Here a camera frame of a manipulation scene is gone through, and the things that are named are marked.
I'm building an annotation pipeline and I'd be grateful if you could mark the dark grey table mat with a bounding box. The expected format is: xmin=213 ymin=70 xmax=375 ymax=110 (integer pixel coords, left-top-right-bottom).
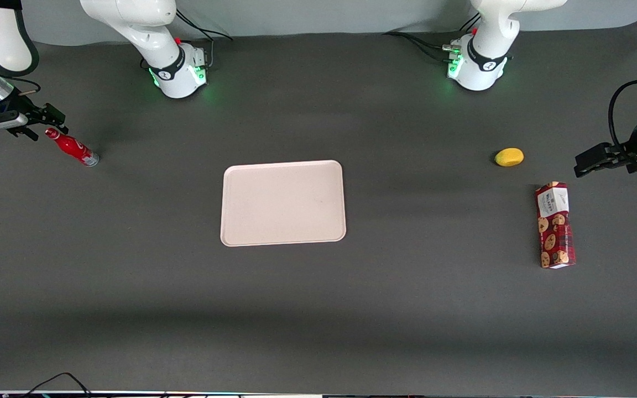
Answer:
xmin=0 ymin=22 xmax=637 ymax=395

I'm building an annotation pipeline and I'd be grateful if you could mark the red tartan cookie box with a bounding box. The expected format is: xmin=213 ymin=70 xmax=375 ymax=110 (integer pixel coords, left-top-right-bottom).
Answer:
xmin=535 ymin=181 xmax=577 ymax=269

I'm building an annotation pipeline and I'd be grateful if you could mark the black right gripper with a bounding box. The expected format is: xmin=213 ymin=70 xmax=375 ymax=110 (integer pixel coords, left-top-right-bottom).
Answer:
xmin=0 ymin=88 xmax=70 ymax=142

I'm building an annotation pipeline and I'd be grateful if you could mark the red coke bottle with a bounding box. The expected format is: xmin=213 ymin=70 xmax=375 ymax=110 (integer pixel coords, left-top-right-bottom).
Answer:
xmin=45 ymin=128 xmax=100 ymax=167

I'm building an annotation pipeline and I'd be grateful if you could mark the white rectangular tray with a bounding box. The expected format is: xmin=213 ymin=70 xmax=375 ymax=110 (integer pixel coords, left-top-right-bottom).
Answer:
xmin=220 ymin=160 xmax=347 ymax=247

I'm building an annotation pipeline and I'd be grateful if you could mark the yellow lemon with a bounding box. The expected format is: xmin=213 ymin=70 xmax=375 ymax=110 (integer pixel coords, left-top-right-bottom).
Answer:
xmin=494 ymin=148 xmax=525 ymax=167

